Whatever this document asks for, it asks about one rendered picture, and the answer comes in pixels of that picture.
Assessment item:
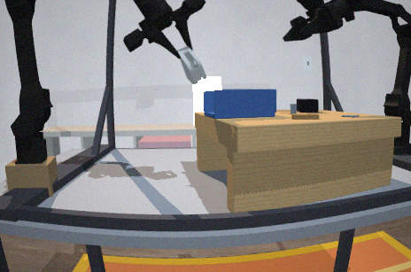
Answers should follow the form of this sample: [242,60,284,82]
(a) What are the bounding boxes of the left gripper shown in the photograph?
[283,2,343,42]

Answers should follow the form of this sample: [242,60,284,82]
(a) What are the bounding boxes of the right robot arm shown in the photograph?
[4,0,53,164]

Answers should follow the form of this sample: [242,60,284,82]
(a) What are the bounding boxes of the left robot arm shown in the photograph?
[297,0,411,146]

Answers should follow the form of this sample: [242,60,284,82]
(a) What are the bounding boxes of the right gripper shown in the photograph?
[123,0,206,58]

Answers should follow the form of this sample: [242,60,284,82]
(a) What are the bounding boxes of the blue open tray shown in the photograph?
[203,89,276,119]

